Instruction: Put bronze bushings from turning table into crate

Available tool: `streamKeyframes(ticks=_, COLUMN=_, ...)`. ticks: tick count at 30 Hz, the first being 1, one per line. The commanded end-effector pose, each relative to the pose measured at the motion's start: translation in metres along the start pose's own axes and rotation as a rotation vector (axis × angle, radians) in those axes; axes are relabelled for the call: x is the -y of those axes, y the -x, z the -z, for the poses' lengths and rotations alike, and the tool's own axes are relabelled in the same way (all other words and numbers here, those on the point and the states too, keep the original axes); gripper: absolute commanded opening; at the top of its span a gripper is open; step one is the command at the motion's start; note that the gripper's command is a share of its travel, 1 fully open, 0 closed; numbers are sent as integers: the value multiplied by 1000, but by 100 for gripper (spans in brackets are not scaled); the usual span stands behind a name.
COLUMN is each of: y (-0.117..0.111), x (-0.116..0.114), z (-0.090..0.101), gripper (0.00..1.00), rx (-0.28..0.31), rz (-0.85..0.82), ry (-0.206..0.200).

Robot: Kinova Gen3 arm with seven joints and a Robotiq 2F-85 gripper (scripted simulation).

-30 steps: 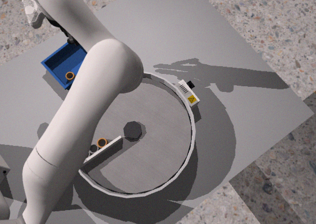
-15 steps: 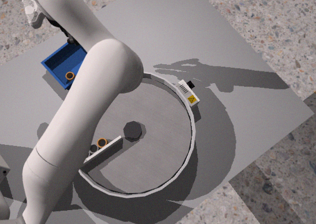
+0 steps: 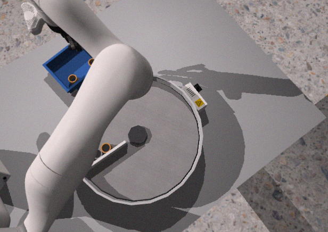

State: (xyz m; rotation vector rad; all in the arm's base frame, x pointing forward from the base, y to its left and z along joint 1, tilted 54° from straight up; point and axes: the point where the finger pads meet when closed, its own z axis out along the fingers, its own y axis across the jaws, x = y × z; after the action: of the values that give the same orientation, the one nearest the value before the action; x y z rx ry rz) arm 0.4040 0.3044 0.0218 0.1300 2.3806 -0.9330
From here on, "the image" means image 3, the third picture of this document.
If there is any blue open crate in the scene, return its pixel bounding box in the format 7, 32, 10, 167
45, 45, 92, 96

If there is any grey round turntable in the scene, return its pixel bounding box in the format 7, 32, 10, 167
83, 75, 207, 205

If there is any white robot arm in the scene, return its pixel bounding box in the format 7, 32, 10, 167
0, 0, 153, 232

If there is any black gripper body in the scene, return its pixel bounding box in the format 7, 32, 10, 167
47, 24, 69, 40

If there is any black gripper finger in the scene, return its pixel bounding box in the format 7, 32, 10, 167
67, 36, 83, 52

